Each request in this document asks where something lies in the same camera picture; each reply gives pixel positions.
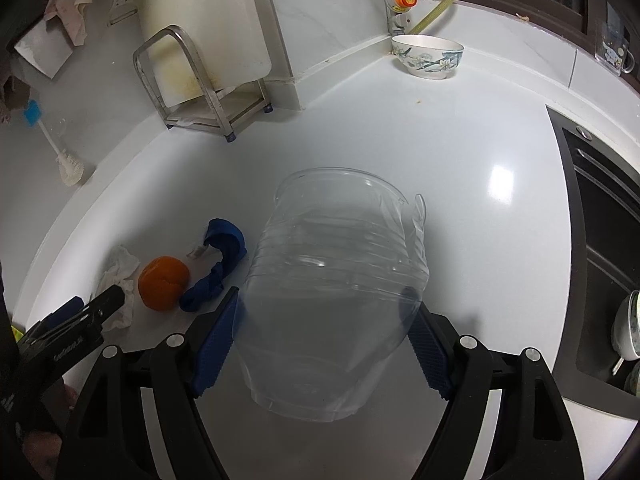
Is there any orange mandarin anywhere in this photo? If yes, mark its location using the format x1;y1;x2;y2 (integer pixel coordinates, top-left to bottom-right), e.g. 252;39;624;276
137;255;191;313

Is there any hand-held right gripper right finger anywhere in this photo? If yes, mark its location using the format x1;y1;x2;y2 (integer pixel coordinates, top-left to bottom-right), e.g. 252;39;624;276
404;299;586;480

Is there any blue twisted cloth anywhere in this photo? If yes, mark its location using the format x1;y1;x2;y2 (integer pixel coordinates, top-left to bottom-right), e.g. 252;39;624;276
178;218;249;314

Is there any pink rag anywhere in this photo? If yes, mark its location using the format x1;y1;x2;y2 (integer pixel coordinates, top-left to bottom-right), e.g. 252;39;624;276
43;0;104;47

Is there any white floral bowl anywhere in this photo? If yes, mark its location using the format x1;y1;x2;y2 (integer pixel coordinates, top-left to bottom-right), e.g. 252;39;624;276
390;34;465;81

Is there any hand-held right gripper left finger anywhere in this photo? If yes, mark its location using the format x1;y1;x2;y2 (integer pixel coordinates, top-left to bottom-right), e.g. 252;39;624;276
57;286;241;480

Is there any white tissue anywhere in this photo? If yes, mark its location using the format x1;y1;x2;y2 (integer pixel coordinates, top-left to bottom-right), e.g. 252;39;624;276
92;245;141;332

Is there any glass mug with cartoon print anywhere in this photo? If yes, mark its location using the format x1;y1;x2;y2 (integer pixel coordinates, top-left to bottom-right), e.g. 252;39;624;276
594;2;636;77

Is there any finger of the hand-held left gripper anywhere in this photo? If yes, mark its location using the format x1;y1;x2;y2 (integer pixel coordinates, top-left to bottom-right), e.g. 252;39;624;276
55;285;126;356
22;296;86;342

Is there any white bowl in sink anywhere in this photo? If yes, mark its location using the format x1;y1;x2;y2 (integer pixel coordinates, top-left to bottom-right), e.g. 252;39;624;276
609;290;640;362

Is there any yellow-green gas hose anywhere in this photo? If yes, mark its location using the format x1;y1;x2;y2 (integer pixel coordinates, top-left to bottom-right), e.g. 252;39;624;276
407;0;461;37

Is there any white bottle brush blue sponge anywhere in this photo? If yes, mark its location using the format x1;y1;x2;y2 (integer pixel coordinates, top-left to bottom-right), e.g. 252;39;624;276
22;99;86;187

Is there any steel cleaver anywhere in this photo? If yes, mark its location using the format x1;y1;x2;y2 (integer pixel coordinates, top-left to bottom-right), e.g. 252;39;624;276
13;14;69;80

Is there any white cutting board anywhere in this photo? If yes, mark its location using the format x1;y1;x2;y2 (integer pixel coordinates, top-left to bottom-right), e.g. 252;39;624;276
137;0;274;109

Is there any black kitchen sink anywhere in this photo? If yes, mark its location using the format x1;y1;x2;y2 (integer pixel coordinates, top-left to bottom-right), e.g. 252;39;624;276
544;104;640;422

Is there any brown rag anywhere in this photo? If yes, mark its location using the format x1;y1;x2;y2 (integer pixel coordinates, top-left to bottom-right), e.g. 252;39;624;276
0;54;32;124

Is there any clear plastic cup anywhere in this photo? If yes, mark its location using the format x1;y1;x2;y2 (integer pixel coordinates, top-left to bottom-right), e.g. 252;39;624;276
235;166;431;424

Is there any steel cutting board rack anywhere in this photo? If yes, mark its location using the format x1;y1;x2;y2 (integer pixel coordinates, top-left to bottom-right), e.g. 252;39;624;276
132;24;274;144

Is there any person's left hand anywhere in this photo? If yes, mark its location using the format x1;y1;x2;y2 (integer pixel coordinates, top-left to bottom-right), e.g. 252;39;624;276
22;382;80;480

